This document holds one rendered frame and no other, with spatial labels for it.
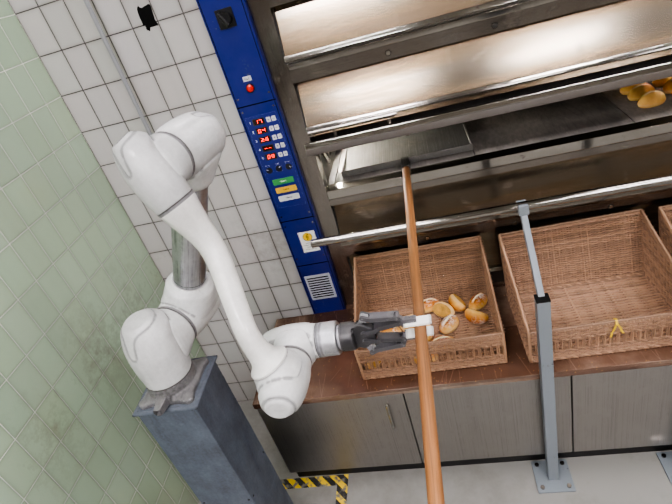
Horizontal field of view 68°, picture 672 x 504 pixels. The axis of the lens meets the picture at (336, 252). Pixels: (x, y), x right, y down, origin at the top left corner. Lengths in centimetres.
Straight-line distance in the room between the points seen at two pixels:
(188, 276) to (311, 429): 94
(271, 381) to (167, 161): 54
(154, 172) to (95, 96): 108
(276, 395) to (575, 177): 148
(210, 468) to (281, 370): 76
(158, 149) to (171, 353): 64
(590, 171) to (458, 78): 65
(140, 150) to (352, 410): 133
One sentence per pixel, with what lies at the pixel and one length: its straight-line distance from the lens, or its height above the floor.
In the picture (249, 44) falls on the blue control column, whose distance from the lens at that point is 190.
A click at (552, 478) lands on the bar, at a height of 2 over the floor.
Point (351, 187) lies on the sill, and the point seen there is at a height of 118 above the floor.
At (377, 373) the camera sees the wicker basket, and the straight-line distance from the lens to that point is 200.
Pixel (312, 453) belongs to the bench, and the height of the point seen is 23.
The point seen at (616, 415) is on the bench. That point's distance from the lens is 222.
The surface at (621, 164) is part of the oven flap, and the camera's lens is 221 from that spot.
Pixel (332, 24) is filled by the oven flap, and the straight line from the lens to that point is 187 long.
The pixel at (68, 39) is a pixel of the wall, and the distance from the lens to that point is 220.
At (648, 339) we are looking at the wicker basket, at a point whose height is 63.
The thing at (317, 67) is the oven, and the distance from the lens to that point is 191.
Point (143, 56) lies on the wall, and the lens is 208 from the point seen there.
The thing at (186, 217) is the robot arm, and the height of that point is 160.
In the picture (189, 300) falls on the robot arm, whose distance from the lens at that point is 161.
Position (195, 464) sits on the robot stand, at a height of 72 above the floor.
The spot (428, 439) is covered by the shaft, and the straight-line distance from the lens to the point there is 105.
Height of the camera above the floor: 204
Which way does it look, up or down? 31 degrees down
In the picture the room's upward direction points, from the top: 18 degrees counter-clockwise
